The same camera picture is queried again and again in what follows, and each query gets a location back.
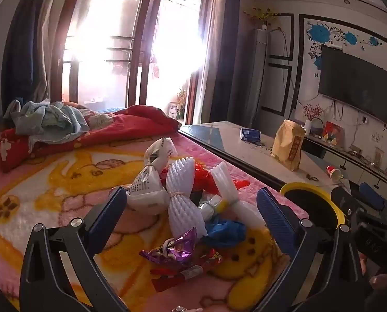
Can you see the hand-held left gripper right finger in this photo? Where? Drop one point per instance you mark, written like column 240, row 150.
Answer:
column 274, row 214

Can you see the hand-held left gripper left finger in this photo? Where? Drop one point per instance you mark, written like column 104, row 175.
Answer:
column 112, row 211

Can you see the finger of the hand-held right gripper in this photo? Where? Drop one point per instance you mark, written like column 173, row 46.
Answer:
column 342, row 201
column 371, row 196

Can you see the yellow trash bin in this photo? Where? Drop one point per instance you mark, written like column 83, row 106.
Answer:
column 297, row 186

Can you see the purple cartoon snack wrapper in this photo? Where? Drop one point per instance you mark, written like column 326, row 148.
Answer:
column 177, row 248

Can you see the long red snack wrapper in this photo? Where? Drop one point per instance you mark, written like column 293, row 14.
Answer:
column 196, row 271

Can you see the person's right hand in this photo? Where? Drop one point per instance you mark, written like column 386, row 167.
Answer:
column 380, row 281

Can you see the red paper cup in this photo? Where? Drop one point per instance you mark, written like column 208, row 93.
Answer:
column 332, row 171

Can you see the television cabinet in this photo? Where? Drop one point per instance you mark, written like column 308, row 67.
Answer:
column 342, row 161

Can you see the white printed plastic bag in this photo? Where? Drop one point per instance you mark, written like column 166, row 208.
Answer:
column 162, row 151
column 148, row 191

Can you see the small paper bag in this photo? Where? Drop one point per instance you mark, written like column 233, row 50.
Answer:
column 380, row 156

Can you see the pink printed blanket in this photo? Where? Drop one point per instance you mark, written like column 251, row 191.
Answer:
column 83, row 175

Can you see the blue plastic bag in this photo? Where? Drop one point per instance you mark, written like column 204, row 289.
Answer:
column 224, row 230

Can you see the white foam net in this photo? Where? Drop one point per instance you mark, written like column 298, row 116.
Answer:
column 185, row 195
column 224, row 182

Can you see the white and yellow plastic bag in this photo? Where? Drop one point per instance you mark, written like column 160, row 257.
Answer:
column 213, row 206

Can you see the kraft paper bag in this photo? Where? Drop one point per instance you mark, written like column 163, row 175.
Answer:
column 289, row 146

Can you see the red framed picture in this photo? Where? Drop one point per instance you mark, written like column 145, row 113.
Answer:
column 332, row 132

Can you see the white vase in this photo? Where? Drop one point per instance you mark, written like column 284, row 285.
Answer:
column 307, row 127

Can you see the red plastic bag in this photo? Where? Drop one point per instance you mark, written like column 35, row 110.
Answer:
column 201, row 177

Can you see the blue packet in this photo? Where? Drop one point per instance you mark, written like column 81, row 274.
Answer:
column 250, row 135

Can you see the red quilt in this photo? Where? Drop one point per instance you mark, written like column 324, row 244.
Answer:
column 125, row 126

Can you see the pale patterned cloth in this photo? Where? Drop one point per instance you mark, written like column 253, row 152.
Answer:
column 99, row 118

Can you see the red artificial flowers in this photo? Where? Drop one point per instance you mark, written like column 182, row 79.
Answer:
column 312, row 111

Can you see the coffee table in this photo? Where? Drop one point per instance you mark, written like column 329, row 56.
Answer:
column 213, row 135

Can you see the light blue clothes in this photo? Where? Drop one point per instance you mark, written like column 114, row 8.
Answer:
column 50, row 117

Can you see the white bucket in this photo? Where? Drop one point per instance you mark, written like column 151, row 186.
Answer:
column 173, row 110

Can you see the potted plant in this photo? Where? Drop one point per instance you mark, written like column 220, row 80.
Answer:
column 181, row 100

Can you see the standing air conditioner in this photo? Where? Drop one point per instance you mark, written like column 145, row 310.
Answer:
column 256, row 71

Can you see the dark blue curtain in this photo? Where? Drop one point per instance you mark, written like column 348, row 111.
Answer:
column 21, row 55
column 229, row 71

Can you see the beige curtain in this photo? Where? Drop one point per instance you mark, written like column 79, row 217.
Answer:
column 52, row 22
column 213, row 55

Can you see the yellow artificial flowers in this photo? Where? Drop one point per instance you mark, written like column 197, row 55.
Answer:
column 261, row 14

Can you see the round black frame ornament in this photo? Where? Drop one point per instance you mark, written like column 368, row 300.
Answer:
column 316, row 126

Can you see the wall-mounted television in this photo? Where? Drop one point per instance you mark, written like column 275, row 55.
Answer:
column 355, row 81

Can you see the blue flower wall decal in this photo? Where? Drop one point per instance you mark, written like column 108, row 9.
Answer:
column 320, row 32

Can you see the brown window frame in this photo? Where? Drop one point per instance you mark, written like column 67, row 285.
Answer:
column 144, row 39

